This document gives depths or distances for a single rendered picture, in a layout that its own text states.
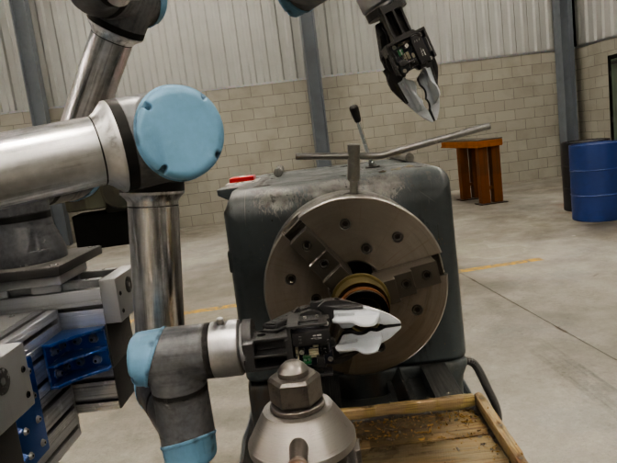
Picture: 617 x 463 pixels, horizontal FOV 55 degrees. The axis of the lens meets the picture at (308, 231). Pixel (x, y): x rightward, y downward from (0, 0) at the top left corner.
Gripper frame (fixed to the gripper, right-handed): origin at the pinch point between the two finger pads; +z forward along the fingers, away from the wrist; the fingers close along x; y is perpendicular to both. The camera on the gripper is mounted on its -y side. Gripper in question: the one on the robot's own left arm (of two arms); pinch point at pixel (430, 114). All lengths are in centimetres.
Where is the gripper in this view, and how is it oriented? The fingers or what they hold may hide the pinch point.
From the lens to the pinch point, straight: 110.0
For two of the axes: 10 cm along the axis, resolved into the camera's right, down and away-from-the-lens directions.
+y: 0.0, 1.5, -9.9
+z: 4.4, 8.9, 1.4
